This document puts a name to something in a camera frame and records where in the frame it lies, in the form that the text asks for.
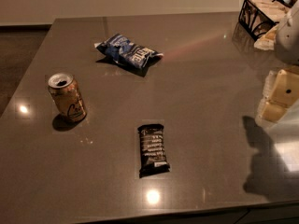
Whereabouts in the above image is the black rxbar chocolate bar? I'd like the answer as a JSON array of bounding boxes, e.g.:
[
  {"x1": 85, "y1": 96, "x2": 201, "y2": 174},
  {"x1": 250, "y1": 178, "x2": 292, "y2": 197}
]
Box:
[{"x1": 137, "y1": 124, "x2": 170, "y2": 178}]

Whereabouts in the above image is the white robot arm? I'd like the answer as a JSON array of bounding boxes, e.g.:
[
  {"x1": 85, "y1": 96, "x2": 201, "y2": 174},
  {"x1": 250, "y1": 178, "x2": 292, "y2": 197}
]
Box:
[{"x1": 254, "y1": 0, "x2": 299, "y2": 125}]

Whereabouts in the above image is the blue chip bag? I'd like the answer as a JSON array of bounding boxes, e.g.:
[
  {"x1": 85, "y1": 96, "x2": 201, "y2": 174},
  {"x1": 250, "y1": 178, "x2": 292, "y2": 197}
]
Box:
[{"x1": 94, "y1": 34, "x2": 164, "y2": 70}]

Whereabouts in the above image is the orange soda can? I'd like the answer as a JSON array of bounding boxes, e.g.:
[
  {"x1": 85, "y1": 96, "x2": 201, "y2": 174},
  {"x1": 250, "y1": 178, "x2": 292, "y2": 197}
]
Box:
[{"x1": 48, "y1": 73, "x2": 87, "y2": 123}]

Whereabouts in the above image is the black wire basket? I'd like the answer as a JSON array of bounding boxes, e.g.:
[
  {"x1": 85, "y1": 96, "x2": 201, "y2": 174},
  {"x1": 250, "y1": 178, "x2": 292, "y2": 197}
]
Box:
[{"x1": 238, "y1": 0, "x2": 291, "y2": 40}]

